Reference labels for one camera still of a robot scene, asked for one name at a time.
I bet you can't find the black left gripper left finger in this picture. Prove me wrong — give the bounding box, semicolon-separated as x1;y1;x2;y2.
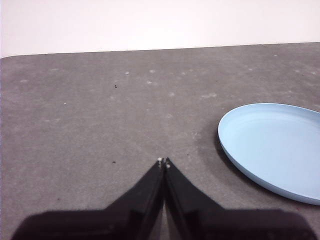
11;157;165;240

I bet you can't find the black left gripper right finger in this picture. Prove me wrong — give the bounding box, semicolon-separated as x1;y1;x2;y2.
164;156;318;240

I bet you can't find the light blue round plate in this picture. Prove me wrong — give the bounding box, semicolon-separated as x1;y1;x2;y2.
217;102;320;206

